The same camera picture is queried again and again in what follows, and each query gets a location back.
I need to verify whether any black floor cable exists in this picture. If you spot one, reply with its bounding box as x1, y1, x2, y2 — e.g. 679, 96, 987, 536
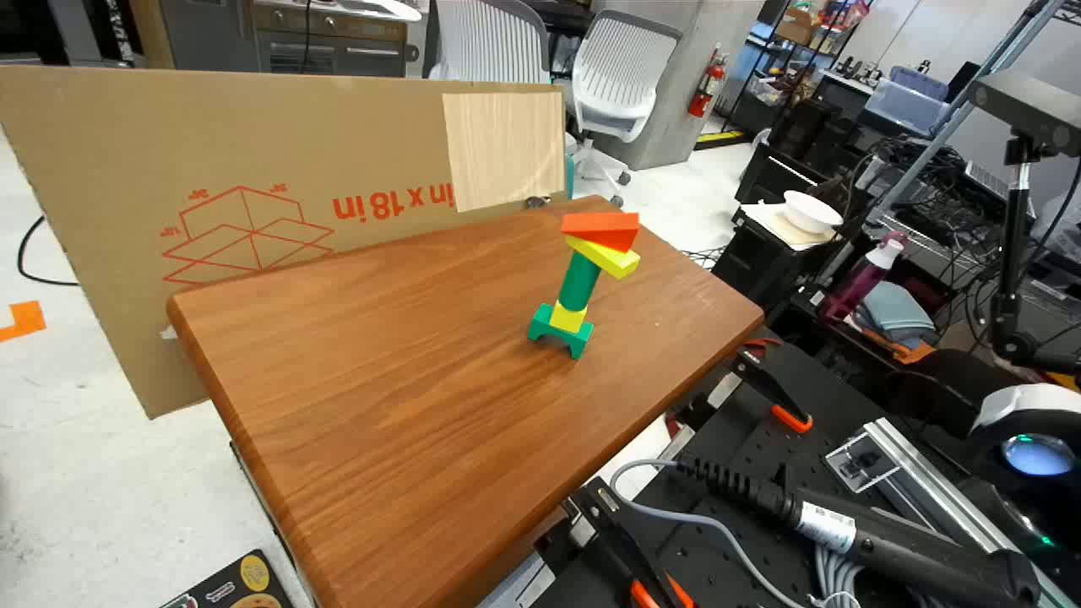
14, 213, 81, 291

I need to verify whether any grey cable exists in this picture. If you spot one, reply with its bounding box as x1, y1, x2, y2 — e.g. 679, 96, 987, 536
604, 455, 806, 608

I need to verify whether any small yellow block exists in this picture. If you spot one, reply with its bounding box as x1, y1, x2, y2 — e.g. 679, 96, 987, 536
547, 302, 594, 338

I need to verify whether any aluminium rail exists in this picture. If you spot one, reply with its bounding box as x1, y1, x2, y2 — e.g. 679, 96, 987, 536
859, 417, 1081, 608

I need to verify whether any black card with gold circles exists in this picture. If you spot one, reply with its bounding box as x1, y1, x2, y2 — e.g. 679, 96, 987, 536
161, 549, 297, 608

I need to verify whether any long yellow rectangular block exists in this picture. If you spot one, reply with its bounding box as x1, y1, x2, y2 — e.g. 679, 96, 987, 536
561, 233, 645, 285

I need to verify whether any white paper sheet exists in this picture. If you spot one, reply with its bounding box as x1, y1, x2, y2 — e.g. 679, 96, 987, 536
741, 198, 840, 255

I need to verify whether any black camera on stand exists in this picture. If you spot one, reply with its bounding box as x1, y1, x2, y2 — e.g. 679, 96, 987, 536
969, 68, 1081, 159

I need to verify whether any pink bottle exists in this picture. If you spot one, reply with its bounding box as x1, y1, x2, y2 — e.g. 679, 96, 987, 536
826, 233, 908, 323

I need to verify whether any white bowl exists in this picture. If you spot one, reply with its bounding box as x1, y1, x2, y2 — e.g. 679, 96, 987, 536
779, 186, 849, 237

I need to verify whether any printed marker tag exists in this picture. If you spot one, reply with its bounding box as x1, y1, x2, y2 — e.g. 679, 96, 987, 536
826, 432, 904, 496

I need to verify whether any black clamp with orange handles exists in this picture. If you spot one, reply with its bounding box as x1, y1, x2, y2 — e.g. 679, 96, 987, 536
569, 480, 702, 608

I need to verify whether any black cable with silver connector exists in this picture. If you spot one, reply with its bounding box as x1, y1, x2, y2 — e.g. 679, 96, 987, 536
662, 453, 1041, 608

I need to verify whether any flattened cardboard box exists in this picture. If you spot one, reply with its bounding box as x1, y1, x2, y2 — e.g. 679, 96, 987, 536
0, 64, 570, 421

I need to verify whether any black camera stand pole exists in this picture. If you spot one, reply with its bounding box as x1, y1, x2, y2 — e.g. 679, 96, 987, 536
987, 132, 1046, 366

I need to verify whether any white mesh office chair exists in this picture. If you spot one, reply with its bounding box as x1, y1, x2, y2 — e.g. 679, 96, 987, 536
569, 9, 679, 147

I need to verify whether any red fire extinguisher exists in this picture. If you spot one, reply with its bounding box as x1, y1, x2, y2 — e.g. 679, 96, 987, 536
687, 43, 729, 121

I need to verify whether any black clamp with orange tip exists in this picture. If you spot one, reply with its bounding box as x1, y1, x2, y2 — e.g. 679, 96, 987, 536
721, 348, 818, 441

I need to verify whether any dark metal cabinet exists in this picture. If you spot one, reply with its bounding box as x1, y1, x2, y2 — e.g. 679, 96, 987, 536
157, 0, 433, 80

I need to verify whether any blue storage bin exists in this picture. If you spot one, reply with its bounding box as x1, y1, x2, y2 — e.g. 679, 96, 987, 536
860, 64, 956, 138

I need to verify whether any green bridge block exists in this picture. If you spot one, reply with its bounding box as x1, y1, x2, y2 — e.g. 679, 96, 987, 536
525, 302, 599, 362

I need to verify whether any orange triangular block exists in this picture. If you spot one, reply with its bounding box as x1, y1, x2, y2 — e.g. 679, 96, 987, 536
558, 209, 645, 257

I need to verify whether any green cylinder block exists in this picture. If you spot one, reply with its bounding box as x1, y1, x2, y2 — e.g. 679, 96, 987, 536
553, 250, 604, 313

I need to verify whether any orange floor tape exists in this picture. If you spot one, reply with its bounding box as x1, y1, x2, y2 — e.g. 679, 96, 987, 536
0, 299, 50, 348

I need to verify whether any teal folded cloth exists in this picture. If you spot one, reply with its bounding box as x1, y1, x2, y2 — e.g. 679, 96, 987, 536
859, 282, 939, 338

